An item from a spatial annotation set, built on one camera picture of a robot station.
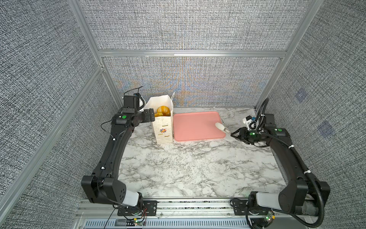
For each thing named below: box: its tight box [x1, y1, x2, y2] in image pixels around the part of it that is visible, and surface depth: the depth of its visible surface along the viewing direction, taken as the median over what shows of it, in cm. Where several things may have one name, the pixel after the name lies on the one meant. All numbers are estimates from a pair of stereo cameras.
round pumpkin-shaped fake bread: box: [156, 105, 171, 117], surface depth 99 cm
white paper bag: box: [144, 92, 176, 145], surface depth 91 cm
